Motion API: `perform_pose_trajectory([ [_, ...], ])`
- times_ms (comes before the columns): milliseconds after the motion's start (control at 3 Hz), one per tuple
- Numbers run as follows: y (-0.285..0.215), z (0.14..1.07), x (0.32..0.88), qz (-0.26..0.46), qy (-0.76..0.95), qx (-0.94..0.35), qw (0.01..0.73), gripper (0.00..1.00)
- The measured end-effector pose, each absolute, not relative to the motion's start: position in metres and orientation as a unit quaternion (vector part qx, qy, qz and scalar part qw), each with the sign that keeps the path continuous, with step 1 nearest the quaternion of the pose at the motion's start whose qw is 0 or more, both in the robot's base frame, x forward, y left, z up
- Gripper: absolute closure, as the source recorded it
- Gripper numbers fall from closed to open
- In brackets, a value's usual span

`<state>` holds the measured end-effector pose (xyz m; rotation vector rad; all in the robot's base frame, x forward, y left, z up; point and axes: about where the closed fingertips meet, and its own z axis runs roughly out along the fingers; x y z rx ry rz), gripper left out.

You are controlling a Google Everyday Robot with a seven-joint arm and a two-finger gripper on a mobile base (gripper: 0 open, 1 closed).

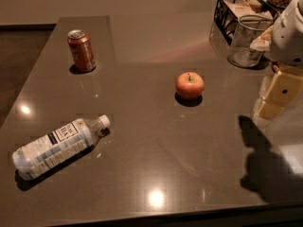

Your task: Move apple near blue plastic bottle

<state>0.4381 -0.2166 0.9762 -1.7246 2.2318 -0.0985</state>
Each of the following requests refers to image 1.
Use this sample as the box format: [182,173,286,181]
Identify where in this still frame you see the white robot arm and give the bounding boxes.
[250,0,303,120]

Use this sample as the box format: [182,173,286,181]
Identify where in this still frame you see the snack packets in basket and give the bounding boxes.
[225,0,273,19]

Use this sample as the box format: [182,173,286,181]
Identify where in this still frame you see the clear glass jar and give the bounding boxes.
[227,14,272,68]

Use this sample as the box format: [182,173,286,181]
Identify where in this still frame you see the black wire basket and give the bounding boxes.
[214,0,278,44]

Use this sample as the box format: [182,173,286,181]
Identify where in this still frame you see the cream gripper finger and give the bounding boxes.
[257,67,303,120]

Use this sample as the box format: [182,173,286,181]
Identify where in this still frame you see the red apple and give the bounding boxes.
[175,72,205,100]

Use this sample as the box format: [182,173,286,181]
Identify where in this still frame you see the orange soda can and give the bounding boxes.
[67,29,96,73]

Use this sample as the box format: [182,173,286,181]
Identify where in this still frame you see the clear plastic water bottle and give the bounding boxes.
[12,115,111,181]

